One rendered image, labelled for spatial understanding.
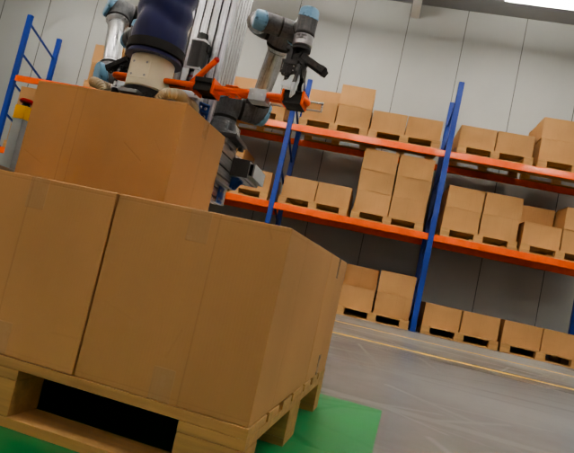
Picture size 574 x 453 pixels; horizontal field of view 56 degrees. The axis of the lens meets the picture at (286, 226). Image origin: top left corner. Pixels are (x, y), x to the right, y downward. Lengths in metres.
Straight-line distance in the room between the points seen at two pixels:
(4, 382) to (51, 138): 1.03
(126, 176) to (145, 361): 0.90
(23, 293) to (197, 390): 0.46
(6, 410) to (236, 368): 0.53
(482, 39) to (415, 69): 1.38
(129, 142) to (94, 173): 0.17
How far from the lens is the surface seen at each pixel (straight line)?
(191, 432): 1.17
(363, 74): 11.25
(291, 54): 2.09
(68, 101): 2.15
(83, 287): 1.26
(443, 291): 10.51
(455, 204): 9.35
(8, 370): 1.36
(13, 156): 3.12
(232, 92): 2.08
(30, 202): 1.36
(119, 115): 2.02
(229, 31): 3.06
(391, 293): 9.13
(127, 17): 3.10
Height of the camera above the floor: 0.45
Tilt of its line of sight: 5 degrees up
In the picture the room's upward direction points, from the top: 13 degrees clockwise
